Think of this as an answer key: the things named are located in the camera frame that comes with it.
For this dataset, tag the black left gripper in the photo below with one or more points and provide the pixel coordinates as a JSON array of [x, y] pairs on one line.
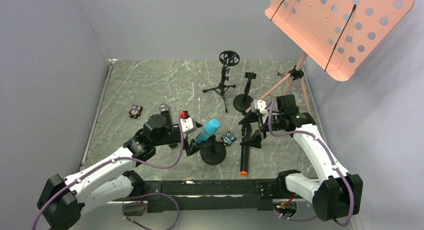
[[190, 143]]

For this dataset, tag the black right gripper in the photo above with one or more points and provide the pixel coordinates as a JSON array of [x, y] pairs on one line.
[[260, 124]]

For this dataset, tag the blue toy microphone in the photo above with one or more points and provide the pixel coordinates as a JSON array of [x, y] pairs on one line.
[[209, 129]]

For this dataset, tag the black round-base mic stand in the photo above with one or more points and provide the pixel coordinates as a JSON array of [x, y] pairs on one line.
[[213, 152]]

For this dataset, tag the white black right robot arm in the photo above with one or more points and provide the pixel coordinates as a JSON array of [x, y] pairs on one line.
[[336, 195]]

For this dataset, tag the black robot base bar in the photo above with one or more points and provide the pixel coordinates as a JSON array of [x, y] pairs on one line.
[[228, 194]]

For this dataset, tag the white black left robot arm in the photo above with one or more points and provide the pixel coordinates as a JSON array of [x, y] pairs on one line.
[[65, 199]]

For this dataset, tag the black round-base phone stand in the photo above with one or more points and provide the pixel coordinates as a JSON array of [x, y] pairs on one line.
[[243, 101]]

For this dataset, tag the pink music stand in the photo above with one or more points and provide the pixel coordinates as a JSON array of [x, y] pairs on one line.
[[338, 35]]

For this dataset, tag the black microphone orange end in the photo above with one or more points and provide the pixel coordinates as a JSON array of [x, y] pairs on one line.
[[245, 152]]

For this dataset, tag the blue owl toy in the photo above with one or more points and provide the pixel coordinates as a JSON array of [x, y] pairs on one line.
[[228, 138]]

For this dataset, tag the black microphone silver head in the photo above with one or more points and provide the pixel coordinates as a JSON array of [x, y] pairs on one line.
[[170, 128]]

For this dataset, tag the red brown owl toy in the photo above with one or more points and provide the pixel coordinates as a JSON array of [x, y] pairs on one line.
[[135, 111]]

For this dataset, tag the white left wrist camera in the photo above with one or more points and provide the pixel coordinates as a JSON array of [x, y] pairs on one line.
[[188, 124]]

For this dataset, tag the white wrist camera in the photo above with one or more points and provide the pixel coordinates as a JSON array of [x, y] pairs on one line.
[[188, 124], [258, 107]]

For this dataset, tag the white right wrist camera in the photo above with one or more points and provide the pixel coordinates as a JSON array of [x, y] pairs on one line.
[[258, 107]]

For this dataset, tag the black tripod shock mount stand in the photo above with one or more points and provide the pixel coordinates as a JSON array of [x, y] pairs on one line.
[[228, 59]]

